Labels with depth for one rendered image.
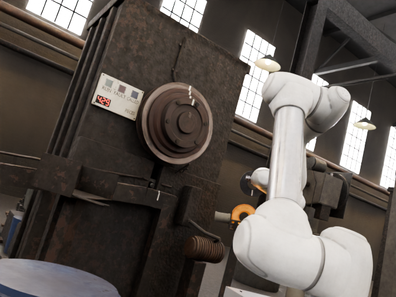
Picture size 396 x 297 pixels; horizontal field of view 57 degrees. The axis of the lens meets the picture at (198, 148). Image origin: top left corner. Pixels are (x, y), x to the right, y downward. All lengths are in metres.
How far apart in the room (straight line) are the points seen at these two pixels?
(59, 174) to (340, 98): 1.08
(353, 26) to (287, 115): 7.03
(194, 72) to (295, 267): 1.62
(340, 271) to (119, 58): 1.59
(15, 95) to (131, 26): 5.95
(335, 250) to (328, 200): 8.85
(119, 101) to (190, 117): 0.40
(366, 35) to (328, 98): 7.22
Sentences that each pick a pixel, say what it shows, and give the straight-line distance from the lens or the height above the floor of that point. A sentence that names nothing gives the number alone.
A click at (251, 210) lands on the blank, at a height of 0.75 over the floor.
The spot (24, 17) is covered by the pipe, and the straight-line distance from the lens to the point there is 7.59.
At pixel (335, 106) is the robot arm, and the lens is 1.40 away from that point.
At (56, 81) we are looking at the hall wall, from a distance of 8.17.
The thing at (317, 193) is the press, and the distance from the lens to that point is 9.76.
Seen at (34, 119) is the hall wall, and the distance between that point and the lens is 8.00.
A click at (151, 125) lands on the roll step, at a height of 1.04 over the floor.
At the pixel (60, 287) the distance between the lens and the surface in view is 0.86.
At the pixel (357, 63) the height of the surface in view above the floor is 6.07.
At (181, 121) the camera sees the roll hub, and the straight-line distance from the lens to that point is 1.98.
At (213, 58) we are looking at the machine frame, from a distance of 2.46.
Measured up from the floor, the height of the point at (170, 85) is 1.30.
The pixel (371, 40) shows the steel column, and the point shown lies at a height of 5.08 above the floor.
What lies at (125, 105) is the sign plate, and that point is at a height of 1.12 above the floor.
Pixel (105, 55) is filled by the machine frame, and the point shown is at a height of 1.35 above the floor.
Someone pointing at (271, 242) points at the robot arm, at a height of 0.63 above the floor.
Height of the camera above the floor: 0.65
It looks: 10 degrees up
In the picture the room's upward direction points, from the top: 16 degrees clockwise
